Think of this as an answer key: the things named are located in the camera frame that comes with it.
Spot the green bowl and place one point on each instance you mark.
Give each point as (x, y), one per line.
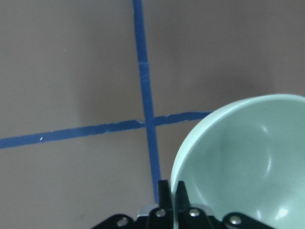
(248, 157)

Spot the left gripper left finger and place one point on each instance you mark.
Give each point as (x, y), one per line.
(164, 195)

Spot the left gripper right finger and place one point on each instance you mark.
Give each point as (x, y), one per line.
(182, 202)

